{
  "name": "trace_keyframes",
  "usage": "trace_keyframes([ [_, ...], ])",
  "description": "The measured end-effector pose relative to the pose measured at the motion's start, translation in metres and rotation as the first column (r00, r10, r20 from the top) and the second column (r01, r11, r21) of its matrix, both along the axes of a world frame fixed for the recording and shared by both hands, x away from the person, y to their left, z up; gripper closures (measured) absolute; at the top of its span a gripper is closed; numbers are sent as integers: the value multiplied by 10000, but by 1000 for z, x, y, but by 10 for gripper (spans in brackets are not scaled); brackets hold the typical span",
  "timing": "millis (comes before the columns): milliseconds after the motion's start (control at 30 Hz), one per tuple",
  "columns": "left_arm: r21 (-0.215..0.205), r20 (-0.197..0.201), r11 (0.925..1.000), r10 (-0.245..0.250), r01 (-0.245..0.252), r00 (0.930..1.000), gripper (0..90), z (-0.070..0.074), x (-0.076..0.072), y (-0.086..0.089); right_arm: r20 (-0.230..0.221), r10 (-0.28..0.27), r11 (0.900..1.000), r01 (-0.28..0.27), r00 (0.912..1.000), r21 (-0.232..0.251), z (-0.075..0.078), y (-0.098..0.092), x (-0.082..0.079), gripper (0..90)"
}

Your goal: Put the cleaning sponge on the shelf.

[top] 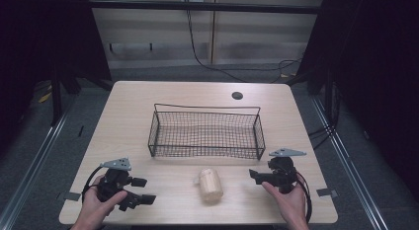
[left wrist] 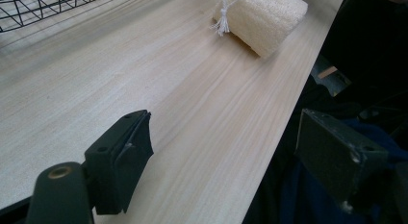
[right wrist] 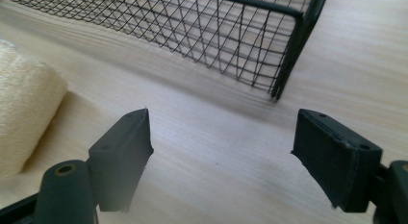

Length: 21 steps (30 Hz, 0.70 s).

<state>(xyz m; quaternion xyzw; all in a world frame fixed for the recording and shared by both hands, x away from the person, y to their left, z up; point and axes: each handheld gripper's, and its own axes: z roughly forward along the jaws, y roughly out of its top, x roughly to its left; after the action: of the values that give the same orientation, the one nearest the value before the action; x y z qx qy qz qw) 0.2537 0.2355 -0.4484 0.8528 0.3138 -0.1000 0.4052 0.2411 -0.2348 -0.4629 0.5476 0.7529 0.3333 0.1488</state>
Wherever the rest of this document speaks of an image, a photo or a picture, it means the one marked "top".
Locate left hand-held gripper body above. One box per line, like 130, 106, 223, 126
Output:
97, 157, 133, 212

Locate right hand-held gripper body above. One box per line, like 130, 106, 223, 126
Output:
262, 147, 307, 194

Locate beige wooden cylindrical jar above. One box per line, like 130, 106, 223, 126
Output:
193, 167, 224, 205

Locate black wire mesh basket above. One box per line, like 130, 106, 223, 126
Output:
147, 103, 267, 161

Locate person's right hand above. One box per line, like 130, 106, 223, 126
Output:
261, 181, 310, 230

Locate person's left hand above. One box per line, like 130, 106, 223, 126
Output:
70, 174, 128, 230

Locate grey tape piece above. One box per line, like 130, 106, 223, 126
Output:
62, 191, 82, 202
315, 188, 339, 198

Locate black metal stand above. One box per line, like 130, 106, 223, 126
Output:
49, 70, 64, 127

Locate yellow floor tape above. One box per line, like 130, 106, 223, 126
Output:
38, 91, 53, 105

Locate black curtain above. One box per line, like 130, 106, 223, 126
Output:
0, 0, 113, 149
295, 0, 419, 201

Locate black horizontal metal bar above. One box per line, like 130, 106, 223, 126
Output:
88, 0, 323, 15

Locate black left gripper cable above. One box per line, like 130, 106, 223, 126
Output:
81, 165, 107, 203

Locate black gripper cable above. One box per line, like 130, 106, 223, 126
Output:
294, 171, 313, 224
81, 165, 107, 203

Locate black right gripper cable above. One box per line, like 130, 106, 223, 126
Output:
294, 171, 313, 224

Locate black floor cables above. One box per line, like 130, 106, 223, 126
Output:
307, 122, 337, 151

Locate metal floor rail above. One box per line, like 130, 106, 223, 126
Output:
0, 101, 75, 230
310, 96, 391, 230

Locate black wall cable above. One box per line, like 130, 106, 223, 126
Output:
186, 9, 304, 84

